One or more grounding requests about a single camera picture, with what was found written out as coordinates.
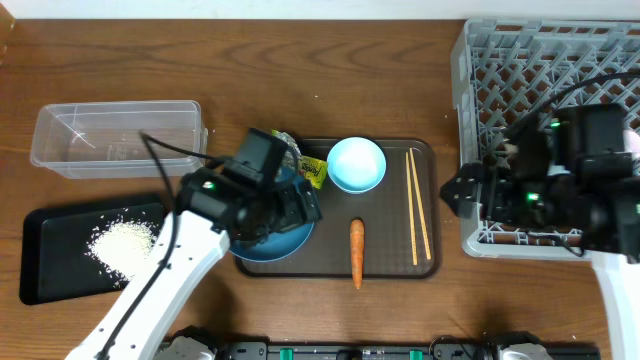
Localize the pile of white rice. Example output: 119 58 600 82
84 215 159 289

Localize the orange carrot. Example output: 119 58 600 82
350 219 365 289

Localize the yellow green snack wrapper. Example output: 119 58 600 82
299 156 328 189

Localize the pink cup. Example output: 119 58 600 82
623 130 640 176

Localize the dark blue bowl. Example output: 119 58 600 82
228 164 316 263

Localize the black tray bin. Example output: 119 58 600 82
19 193 166 305

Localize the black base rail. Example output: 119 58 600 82
154 327 601 360

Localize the light blue bowl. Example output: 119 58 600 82
327 137 387 194

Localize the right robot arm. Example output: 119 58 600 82
440 105 639 359

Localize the crumpled aluminium foil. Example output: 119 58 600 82
271 130 301 173

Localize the brown serving tray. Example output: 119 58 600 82
235 139 441 280

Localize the clear plastic bin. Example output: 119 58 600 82
30 100 209 179

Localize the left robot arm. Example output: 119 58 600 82
68 164 322 359

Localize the wooden chopstick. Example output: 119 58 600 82
405 152 418 266
407 148 432 261

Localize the grey dishwasher rack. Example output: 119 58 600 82
451 18 639 261

